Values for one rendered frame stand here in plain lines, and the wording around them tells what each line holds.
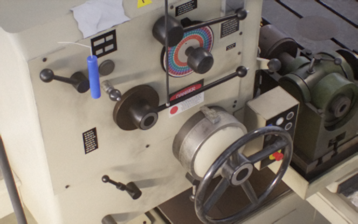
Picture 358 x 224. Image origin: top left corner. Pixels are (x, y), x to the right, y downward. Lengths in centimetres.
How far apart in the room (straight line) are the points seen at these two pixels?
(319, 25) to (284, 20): 16
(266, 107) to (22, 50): 91
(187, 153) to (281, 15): 135
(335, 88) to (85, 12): 106
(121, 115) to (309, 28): 152
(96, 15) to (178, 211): 135
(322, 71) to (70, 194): 104
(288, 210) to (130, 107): 138
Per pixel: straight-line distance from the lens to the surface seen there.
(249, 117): 224
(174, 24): 174
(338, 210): 282
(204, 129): 204
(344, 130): 259
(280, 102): 224
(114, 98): 173
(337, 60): 248
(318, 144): 251
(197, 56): 182
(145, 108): 184
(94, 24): 168
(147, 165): 211
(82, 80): 168
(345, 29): 322
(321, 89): 244
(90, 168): 196
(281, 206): 300
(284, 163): 216
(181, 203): 288
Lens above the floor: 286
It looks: 43 degrees down
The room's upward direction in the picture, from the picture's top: straight up
